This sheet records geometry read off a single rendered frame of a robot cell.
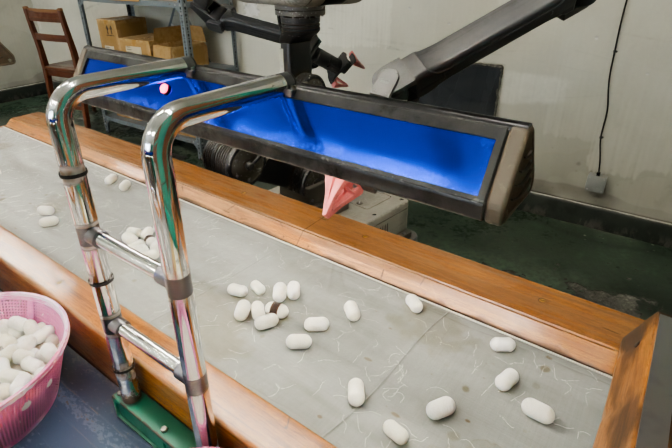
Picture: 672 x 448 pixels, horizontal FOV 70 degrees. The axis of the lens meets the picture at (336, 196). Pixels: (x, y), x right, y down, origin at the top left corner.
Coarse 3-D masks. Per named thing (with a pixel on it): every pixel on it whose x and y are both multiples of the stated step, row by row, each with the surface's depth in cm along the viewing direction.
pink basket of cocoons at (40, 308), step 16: (0, 304) 73; (16, 304) 73; (32, 304) 72; (48, 304) 71; (48, 320) 72; (64, 320) 67; (64, 336) 64; (48, 368) 60; (32, 384) 57; (16, 400) 56; (32, 400) 59; (48, 400) 64; (0, 416) 56; (16, 416) 58; (32, 416) 61; (0, 432) 57; (16, 432) 59
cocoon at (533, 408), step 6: (522, 402) 57; (528, 402) 56; (534, 402) 56; (540, 402) 56; (522, 408) 56; (528, 408) 56; (534, 408) 55; (540, 408) 55; (546, 408) 55; (528, 414) 56; (534, 414) 55; (540, 414) 55; (546, 414) 55; (552, 414) 55; (540, 420) 55; (546, 420) 55; (552, 420) 55
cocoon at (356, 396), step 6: (354, 378) 59; (348, 384) 59; (354, 384) 58; (360, 384) 58; (348, 390) 58; (354, 390) 57; (360, 390) 58; (348, 396) 57; (354, 396) 57; (360, 396) 57; (354, 402) 57; (360, 402) 57
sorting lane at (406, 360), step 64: (0, 128) 153; (0, 192) 111; (64, 192) 111; (128, 192) 111; (64, 256) 87; (192, 256) 87; (256, 256) 87; (384, 320) 72; (448, 320) 72; (256, 384) 61; (320, 384) 61; (384, 384) 61; (448, 384) 61; (576, 384) 61
